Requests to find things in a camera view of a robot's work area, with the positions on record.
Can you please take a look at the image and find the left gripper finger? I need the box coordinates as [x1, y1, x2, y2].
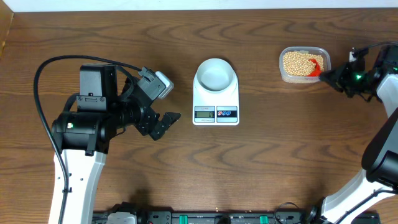
[149, 121, 170, 141]
[161, 112, 181, 128]

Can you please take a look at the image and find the red plastic scoop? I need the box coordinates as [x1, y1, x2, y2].
[308, 58, 322, 77]

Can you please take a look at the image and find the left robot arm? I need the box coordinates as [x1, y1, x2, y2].
[49, 63, 181, 223]

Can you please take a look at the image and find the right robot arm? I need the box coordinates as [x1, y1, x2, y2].
[306, 42, 397, 223]

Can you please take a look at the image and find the white digital kitchen scale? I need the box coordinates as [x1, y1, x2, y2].
[192, 76, 239, 126]

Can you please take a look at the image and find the light grey bowl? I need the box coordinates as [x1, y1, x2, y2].
[195, 58, 237, 92]

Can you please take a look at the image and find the clear plastic container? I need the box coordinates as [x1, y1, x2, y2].
[279, 47, 331, 84]

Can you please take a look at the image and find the pile of soybeans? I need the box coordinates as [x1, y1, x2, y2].
[282, 51, 324, 77]

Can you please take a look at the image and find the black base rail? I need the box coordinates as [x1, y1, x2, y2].
[93, 202, 380, 224]

